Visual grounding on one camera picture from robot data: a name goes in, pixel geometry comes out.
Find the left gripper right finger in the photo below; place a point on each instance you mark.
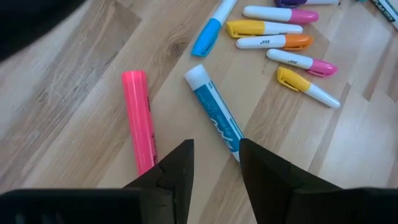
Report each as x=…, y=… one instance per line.
x=273, y=193

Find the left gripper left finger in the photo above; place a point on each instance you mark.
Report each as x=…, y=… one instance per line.
x=174, y=186

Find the pink highlighter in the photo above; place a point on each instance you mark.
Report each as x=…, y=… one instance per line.
x=140, y=124

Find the blue label Expo marker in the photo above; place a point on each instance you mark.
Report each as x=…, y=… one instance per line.
x=214, y=112

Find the thin green Expo marker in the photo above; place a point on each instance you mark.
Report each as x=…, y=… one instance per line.
x=387, y=11

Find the mini marker yellow cap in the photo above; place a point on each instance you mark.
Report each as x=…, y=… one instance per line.
x=245, y=28
x=292, y=79

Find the mini marker pink cap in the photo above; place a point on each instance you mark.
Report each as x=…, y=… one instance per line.
x=323, y=68
x=301, y=16

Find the mini marker orange cap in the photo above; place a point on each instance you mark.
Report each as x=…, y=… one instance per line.
x=295, y=42

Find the thin marker light blue cap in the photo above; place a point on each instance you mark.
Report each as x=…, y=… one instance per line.
x=206, y=37

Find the mini marker purple cap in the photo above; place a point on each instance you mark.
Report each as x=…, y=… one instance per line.
x=289, y=2

